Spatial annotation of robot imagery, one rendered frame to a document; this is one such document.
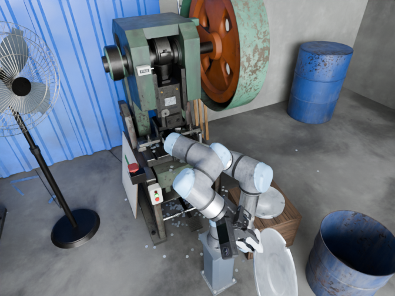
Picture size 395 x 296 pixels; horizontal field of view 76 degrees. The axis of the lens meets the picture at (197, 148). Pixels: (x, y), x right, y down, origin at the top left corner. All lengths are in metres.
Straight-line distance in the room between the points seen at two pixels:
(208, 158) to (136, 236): 1.57
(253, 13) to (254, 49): 0.17
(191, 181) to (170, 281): 1.36
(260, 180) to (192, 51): 0.84
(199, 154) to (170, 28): 0.94
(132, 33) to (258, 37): 0.65
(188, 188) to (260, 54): 0.93
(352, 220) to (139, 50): 1.66
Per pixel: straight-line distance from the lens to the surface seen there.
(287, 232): 2.01
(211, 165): 0.74
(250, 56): 1.40
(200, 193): 0.72
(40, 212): 2.74
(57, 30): 2.66
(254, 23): 1.42
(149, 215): 2.30
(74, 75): 2.76
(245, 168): 1.09
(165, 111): 1.65
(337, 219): 1.96
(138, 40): 1.46
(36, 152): 1.93
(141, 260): 2.11
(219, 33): 1.69
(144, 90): 1.52
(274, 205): 1.91
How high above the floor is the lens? 1.80
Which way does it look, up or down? 37 degrees down
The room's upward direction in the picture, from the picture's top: 2 degrees counter-clockwise
